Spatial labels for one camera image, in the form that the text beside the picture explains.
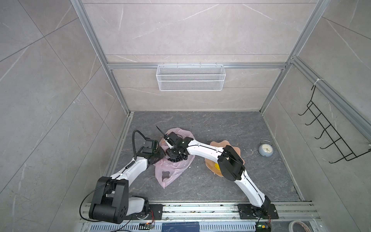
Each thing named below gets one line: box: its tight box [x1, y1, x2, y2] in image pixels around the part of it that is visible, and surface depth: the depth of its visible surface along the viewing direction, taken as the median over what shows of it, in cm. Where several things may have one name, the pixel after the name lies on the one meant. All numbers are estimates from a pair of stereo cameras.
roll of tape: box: [288, 220, 311, 232], surface depth 70 cm
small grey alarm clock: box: [257, 139, 274, 158], surface depth 95 cm
